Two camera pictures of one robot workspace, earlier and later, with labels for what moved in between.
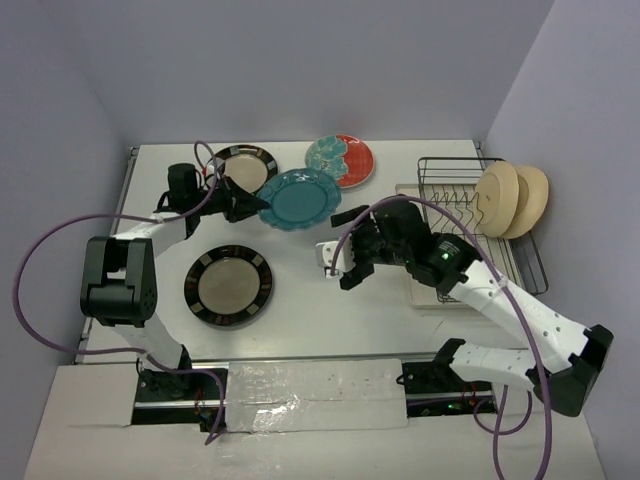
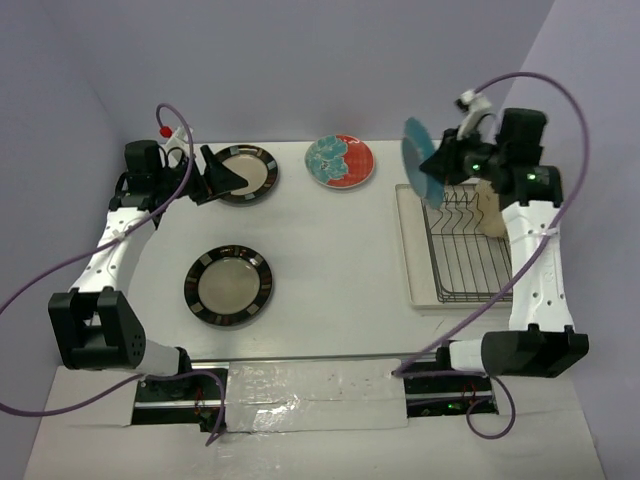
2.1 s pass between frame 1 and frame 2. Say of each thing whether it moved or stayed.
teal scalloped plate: moved
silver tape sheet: stayed
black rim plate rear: stayed
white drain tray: stayed
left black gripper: moved
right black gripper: moved
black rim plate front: stayed
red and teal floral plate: stayed
